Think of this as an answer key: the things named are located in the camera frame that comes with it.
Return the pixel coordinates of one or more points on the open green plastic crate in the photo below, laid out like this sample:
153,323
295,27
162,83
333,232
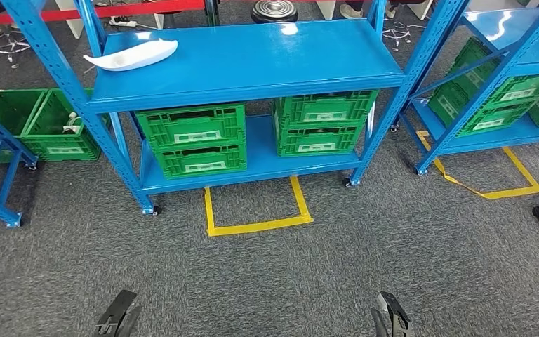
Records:
14,111
60,149

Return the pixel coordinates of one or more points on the white and black part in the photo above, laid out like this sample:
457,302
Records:
72,124

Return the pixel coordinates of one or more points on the red barrier belt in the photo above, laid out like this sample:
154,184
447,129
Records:
88,13

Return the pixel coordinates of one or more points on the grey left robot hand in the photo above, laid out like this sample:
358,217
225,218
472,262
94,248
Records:
130,322

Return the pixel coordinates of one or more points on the person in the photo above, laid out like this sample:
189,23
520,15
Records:
351,11

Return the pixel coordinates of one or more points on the yellow floor tape line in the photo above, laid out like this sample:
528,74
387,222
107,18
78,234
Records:
506,191

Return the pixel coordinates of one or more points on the chrome barrier post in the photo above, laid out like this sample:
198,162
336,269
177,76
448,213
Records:
212,11

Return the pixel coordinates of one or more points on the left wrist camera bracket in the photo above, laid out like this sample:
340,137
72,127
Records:
113,309

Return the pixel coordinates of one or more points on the white power strip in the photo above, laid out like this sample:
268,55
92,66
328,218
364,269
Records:
123,22

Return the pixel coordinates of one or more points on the yellow floor tape square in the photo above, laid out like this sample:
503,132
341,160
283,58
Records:
260,226

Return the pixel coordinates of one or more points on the black round stool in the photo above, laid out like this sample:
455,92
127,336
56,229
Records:
9,46
274,11
396,32

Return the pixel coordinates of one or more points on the white plastic trim panel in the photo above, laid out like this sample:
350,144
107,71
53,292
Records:
130,56

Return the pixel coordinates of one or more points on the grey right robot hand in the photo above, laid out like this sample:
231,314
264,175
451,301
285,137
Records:
378,323

